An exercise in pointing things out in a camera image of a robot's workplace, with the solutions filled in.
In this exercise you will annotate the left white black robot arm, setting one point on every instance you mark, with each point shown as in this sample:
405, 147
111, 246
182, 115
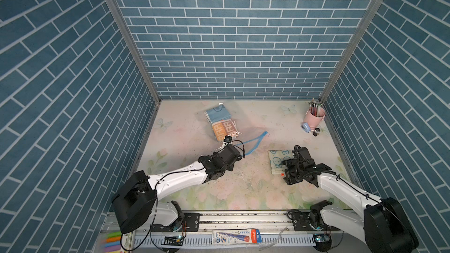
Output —
138, 200

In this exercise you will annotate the aluminium mounting rail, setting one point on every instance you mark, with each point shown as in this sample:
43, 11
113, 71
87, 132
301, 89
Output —
283, 228

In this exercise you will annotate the colourful marker set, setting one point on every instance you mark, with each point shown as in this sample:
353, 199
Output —
112, 243

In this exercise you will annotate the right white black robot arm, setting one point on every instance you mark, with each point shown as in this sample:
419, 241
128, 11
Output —
381, 223

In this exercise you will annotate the red blue packaged item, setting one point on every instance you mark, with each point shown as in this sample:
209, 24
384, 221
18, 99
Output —
245, 236

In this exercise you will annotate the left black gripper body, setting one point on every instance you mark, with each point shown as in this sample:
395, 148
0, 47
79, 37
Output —
231, 167

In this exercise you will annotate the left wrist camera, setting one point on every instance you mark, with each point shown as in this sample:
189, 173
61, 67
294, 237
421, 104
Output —
228, 139

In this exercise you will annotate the small blue white eraser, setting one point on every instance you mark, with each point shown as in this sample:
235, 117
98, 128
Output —
306, 127

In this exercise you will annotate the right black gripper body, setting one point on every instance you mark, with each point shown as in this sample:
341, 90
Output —
292, 171

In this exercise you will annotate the orange white towel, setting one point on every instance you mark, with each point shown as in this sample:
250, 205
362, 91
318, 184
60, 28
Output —
224, 128

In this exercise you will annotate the light blue towel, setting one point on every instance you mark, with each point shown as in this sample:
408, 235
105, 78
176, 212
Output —
217, 113

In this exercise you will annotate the small metal binder clip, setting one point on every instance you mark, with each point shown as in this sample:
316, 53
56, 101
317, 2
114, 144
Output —
316, 132

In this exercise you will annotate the pink pen cup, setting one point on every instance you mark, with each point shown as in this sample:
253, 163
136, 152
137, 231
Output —
315, 114

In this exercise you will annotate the clear vacuum bag blue zipper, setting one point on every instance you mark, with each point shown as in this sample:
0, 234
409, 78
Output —
249, 138

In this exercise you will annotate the pale green bunny towel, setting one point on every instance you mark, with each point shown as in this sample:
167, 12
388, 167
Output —
277, 160

